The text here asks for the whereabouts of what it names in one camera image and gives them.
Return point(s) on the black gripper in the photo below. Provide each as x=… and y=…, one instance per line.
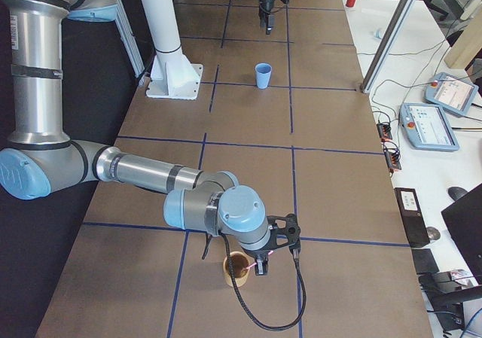
x=258, y=255
x=266, y=4

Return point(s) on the blue ribbed cup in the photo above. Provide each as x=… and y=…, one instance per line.
x=262, y=74

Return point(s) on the bamboo wooden cup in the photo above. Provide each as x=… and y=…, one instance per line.
x=240, y=263

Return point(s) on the black power box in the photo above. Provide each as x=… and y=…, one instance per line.
x=411, y=215

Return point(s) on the far orange black connector block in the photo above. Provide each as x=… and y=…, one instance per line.
x=385, y=131

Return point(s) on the orange black connector block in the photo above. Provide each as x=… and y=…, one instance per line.
x=392, y=156
x=385, y=131

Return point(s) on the near orange black connector block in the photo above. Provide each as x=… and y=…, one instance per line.
x=392, y=156

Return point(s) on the near teach pendant tablet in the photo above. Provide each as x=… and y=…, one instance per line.
x=427, y=127

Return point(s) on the teach pendant tablet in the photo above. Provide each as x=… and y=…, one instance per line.
x=427, y=127
x=453, y=94

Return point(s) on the wooden board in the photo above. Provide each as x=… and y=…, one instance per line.
x=467, y=46

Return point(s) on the far teach pendant tablet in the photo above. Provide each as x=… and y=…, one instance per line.
x=453, y=94

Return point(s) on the black computer mouse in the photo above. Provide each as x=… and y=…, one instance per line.
x=456, y=193

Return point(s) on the black monitor corner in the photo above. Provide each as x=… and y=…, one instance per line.
x=463, y=221

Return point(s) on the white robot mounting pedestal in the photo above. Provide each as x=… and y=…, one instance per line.
x=173, y=76

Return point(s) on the aluminium frame post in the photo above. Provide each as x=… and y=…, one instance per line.
x=386, y=44

